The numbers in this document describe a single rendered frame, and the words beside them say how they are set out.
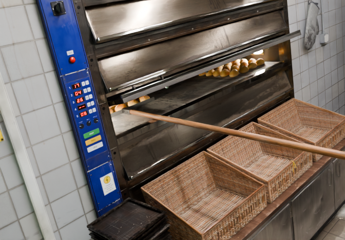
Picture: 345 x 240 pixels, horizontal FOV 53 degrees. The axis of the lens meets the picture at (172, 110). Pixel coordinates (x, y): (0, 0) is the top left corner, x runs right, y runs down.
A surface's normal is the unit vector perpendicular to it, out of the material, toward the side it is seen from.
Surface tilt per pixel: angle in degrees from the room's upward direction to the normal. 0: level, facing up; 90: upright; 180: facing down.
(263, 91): 70
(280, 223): 92
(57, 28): 90
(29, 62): 90
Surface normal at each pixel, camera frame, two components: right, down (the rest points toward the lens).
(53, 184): 0.66, 0.11
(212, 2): 0.57, -0.22
